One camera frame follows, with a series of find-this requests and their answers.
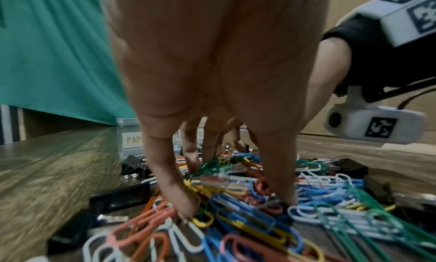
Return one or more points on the black binder clip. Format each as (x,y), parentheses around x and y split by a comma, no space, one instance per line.
(352,168)
(134,165)

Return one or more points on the person's left hand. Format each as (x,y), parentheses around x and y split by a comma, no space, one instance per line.
(211,53)

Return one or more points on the pile of coloured paper clips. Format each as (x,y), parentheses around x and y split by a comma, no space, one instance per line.
(272,223)

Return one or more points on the person's right hand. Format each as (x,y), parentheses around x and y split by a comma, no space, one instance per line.
(328,75)

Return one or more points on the teal green shirt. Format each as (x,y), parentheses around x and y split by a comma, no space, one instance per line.
(54,51)

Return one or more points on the black rectangular object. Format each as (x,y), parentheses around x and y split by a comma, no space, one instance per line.
(117,197)
(73,231)

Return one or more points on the white marker tracker box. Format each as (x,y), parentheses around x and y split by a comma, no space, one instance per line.
(408,10)

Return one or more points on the white wrist camera unit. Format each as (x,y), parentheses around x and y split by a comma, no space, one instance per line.
(354,121)

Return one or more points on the clear plastic box with label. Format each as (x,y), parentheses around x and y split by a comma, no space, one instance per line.
(131,139)

